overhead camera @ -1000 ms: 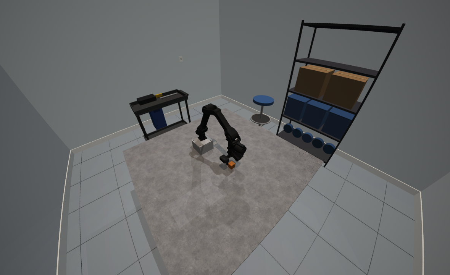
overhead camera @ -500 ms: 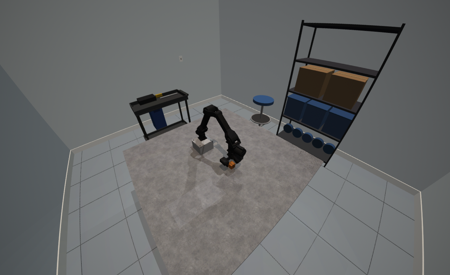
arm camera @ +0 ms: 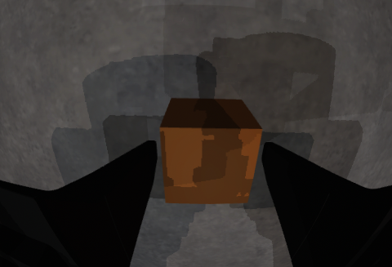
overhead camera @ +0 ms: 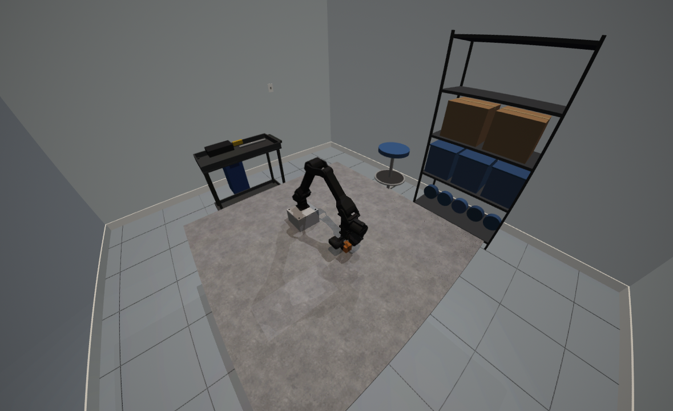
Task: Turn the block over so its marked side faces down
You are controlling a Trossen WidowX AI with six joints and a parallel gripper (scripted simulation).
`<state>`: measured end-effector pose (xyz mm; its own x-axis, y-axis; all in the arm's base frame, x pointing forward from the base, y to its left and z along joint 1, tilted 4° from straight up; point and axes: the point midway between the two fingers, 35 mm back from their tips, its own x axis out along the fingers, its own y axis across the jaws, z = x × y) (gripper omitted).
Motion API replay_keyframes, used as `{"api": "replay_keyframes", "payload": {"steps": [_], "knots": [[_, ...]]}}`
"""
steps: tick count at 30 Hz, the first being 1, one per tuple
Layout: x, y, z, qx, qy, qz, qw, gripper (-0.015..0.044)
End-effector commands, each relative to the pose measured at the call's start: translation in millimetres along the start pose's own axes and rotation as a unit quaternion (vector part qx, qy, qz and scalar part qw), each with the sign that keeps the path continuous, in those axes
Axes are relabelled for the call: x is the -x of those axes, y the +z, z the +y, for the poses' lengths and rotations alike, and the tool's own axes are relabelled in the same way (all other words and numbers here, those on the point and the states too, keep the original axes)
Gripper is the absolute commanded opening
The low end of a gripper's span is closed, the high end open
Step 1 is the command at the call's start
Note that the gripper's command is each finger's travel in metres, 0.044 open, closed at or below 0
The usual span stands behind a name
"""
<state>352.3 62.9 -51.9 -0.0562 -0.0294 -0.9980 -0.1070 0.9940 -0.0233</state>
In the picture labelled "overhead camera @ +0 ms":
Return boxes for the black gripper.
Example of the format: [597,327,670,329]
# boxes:
[329,225,351,249]

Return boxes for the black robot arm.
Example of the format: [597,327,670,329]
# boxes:
[292,157,368,247]

